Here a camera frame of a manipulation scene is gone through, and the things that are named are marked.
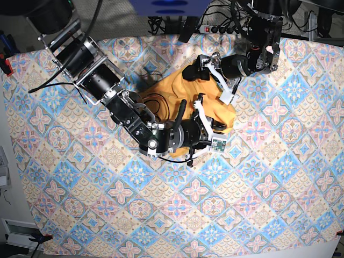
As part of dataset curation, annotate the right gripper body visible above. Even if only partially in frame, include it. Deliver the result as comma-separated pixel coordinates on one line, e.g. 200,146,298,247
171,118,211,150

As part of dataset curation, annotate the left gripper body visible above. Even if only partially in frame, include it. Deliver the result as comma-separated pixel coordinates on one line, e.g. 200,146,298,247
200,53,249,80

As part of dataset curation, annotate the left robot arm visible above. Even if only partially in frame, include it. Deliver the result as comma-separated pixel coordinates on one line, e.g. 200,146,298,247
182,1,283,81

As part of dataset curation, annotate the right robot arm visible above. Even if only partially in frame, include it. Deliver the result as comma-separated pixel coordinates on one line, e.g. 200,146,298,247
26,1,226,160

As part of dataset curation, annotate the white power strip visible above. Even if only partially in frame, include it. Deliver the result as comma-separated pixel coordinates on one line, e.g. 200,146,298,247
198,24,236,35

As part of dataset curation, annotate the patterned blue tablecloth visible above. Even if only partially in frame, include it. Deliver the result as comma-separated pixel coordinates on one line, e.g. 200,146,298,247
1,39,343,257

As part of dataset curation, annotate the red clamp left upper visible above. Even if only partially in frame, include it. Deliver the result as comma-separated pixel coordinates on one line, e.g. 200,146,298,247
0,53,13,77

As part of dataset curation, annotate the white box left lower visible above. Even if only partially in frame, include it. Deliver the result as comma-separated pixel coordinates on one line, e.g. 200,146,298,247
1,218,41,250

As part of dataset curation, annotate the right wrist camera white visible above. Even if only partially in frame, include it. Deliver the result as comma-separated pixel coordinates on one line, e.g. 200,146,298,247
211,137,227,153

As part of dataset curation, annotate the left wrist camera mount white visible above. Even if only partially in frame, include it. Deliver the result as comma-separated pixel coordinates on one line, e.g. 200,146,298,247
205,63,238,105

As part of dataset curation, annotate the black mount post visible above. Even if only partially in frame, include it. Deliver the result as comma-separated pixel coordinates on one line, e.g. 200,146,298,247
178,16,199,43

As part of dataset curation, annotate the grey camera mount plate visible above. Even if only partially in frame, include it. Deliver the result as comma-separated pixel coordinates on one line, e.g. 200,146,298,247
129,0,210,17

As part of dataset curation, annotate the blue handled tool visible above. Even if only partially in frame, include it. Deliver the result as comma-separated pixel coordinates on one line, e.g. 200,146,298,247
1,30,20,56

